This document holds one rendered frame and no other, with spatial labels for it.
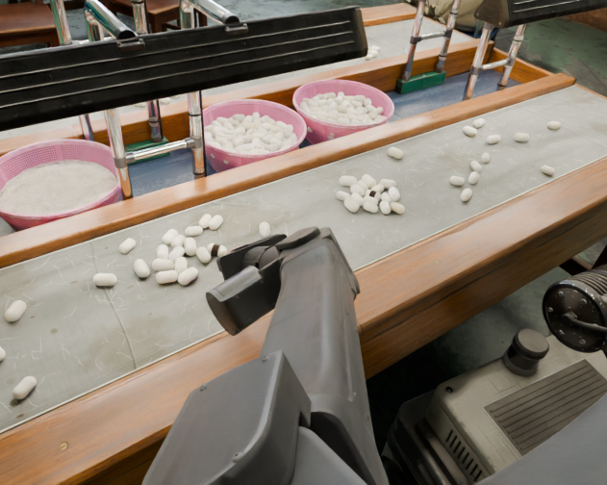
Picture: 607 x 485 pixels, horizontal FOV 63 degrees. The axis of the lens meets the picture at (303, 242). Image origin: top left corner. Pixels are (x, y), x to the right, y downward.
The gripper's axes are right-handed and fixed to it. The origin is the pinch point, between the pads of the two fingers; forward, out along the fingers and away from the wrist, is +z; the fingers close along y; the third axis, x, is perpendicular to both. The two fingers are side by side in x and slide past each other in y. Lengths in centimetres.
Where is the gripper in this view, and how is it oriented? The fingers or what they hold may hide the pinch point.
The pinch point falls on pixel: (235, 267)
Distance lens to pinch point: 74.5
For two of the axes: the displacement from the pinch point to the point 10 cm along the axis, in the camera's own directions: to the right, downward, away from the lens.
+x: 3.0, 9.5, 1.3
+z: -4.9, 0.3, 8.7
